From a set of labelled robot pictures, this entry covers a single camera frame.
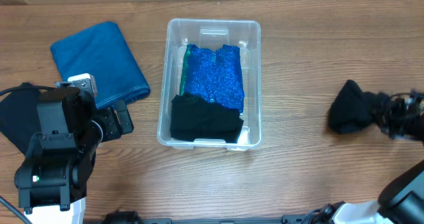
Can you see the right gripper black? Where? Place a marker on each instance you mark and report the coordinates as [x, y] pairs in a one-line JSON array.
[[394, 101]]

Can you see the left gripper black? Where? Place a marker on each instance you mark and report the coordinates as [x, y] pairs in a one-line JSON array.
[[112, 129]]

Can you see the black cloth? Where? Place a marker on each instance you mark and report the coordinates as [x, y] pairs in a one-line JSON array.
[[353, 109], [192, 118], [19, 116]]

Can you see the blue denim cloth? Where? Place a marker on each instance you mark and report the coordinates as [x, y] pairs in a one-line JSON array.
[[102, 51]]

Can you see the sparkly blue sequin cloth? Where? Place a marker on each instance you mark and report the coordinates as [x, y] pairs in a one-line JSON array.
[[215, 76]]

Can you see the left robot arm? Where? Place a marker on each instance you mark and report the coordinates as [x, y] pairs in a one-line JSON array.
[[52, 180]]

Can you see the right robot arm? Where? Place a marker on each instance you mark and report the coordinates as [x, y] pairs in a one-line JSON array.
[[401, 201]]

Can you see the clear plastic storage bin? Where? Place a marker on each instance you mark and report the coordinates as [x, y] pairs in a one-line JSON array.
[[213, 34]]

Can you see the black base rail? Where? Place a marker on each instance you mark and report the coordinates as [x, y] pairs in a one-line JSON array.
[[131, 217]]

